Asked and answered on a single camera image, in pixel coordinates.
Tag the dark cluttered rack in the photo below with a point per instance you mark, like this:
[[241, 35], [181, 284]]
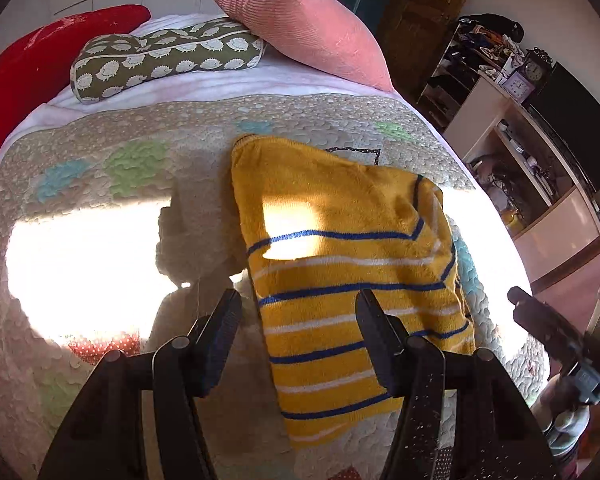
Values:
[[465, 55]]

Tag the olive hedgehog print pillow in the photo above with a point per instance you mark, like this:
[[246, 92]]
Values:
[[170, 55]]

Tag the red long pillow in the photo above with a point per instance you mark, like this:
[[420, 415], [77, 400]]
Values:
[[35, 65]]

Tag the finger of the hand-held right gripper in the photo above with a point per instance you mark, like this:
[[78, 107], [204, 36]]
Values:
[[545, 317]]

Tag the small square clock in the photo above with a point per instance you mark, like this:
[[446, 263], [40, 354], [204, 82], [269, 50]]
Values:
[[517, 86]]

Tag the beige patchwork quilt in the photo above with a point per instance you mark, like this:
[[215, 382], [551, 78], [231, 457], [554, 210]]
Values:
[[130, 270]]

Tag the yellow striped baby garment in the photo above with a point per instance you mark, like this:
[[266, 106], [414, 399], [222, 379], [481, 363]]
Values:
[[350, 280]]

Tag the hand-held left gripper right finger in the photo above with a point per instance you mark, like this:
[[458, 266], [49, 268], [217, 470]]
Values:
[[375, 340]]

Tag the yellow jar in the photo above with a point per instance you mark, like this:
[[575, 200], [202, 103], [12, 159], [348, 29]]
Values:
[[511, 220]]

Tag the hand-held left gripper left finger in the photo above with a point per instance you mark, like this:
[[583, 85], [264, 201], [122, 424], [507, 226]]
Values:
[[225, 335]]

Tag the wooden door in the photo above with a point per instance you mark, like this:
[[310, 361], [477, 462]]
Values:
[[425, 15]]

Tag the cream shelf unit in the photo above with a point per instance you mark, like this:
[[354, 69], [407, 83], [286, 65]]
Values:
[[560, 220]]

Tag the black television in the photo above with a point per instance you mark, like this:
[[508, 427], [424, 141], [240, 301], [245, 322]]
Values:
[[580, 125]]

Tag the dark mantel clock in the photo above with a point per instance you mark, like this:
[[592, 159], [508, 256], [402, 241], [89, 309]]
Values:
[[536, 67]]

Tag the pink ribbed pillow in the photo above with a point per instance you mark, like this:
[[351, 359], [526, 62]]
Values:
[[305, 25]]

